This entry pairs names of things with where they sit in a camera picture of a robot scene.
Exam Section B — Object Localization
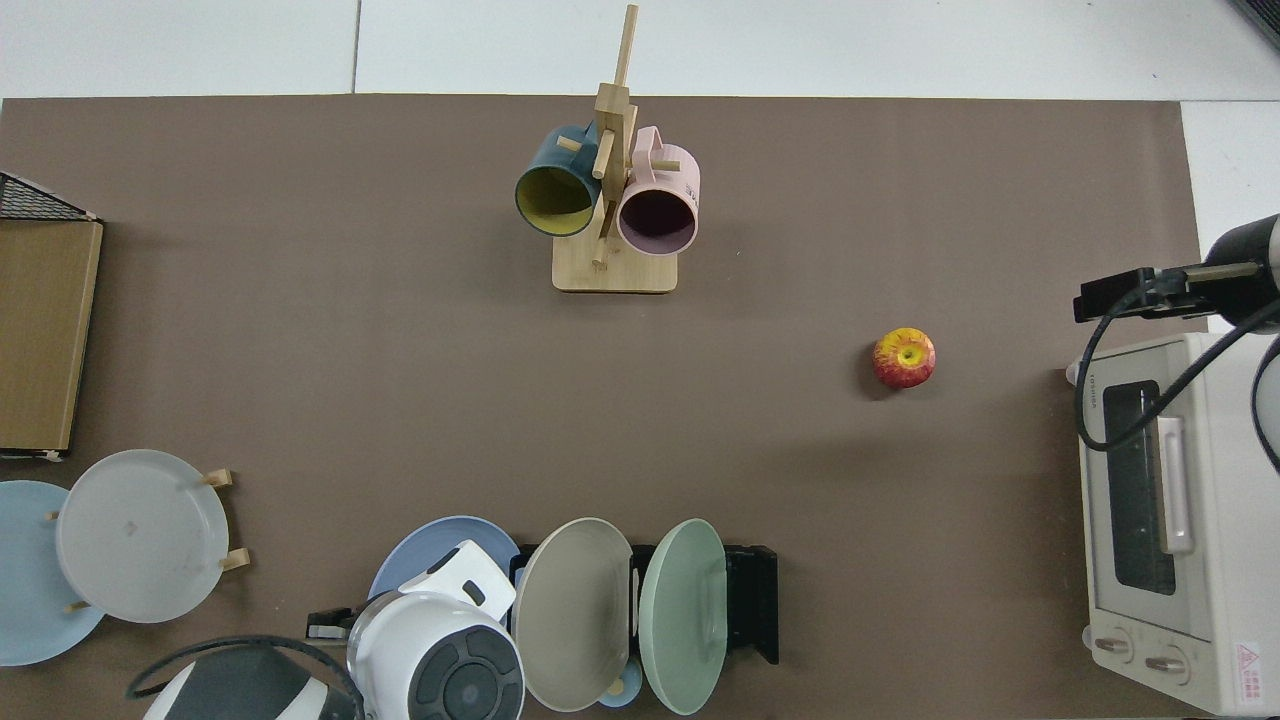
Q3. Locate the red yellow apple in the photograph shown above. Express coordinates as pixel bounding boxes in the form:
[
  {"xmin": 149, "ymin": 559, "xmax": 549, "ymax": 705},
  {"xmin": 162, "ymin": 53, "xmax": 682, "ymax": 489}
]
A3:
[{"xmin": 872, "ymin": 327, "xmax": 938, "ymax": 391}]

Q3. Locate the wooden peg plate rack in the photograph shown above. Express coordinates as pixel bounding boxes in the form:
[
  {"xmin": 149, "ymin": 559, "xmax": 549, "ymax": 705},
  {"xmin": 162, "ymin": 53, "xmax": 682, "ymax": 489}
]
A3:
[{"xmin": 45, "ymin": 468, "xmax": 251, "ymax": 613}]

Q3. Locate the pale grey plate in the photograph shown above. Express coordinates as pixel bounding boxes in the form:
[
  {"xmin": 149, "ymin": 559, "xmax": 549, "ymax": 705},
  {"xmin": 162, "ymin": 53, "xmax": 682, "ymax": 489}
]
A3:
[{"xmin": 55, "ymin": 449, "xmax": 231, "ymax": 624}]

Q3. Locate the beige plate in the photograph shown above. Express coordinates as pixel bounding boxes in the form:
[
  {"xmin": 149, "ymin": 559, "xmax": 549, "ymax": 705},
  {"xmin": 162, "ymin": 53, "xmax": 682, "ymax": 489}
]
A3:
[{"xmin": 511, "ymin": 517, "xmax": 635, "ymax": 713}]

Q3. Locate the light blue plate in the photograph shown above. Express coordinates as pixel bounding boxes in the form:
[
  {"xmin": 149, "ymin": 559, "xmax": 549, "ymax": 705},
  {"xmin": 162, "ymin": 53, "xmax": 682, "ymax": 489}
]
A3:
[{"xmin": 0, "ymin": 480, "xmax": 106, "ymax": 667}]

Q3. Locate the green plate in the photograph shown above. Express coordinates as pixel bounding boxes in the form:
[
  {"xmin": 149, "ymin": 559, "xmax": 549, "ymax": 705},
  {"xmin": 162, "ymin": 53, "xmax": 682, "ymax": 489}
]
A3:
[{"xmin": 640, "ymin": 518, "xmax": 729, "ymax": 716}]

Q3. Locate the black dish rack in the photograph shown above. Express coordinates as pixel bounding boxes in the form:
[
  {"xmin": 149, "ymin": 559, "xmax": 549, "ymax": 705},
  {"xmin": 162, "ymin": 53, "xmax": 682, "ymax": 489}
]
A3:
[{"xmin": 507, "ymin": 545, "xmax": 779, "ymax": 666}]

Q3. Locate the pale toaster oven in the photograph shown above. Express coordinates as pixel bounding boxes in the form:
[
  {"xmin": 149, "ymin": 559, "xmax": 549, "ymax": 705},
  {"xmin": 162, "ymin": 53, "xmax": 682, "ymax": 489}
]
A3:
[{"xmin": 1065, "ymin": 333, "xmax": 1280, "ymax": 718}]

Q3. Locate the small blue round thing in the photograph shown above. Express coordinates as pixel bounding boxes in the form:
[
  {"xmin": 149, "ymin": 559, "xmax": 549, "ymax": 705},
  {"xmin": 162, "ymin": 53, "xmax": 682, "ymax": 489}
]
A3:
[{"xmin": 598, "ymin": 660, "xmax": 644, "ymax": 709}]

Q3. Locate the dark grey device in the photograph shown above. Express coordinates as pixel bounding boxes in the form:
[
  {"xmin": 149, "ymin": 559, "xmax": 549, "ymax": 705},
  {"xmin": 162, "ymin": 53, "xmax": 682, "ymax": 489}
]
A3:
[{"xmin": 1228, "ymin": 0, "xmax": 1280, "ymax": 51}]

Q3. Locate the brown table cloth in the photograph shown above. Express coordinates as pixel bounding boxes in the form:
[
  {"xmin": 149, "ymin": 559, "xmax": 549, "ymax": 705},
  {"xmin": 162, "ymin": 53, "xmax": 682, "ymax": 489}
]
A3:
[{"xmin": 0, "ymin": 95, "xmax": 1209, "ymax": 720}]

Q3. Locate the wooden cup stand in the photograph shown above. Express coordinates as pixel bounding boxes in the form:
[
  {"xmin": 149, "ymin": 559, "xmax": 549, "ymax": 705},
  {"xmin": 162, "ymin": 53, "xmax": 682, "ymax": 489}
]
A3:
[{"xmin": 552, "ymin": 4, "xmax": 681, "ymax": 294}]

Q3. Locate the pink cup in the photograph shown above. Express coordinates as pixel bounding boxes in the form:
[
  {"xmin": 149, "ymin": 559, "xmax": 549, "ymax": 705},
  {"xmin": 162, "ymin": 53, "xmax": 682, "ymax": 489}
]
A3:
[{"xmin": 616, "ymin": 126, "xmax": 701, "ymax": 256}]

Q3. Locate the dark teal cup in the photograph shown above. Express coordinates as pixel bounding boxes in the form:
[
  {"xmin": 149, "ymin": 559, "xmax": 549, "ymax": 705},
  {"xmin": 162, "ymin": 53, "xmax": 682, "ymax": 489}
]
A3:
[{"xmin": 515, "ymin": 123, "xmax": 604, "ymax": 238}]

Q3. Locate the wire basket with wooden floor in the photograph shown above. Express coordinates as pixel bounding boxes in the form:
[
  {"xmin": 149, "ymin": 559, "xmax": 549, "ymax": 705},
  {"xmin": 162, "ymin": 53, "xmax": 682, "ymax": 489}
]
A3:
[{"xmin": 0, "ymin": 172, "xmax": 104, "ymax": 463}]

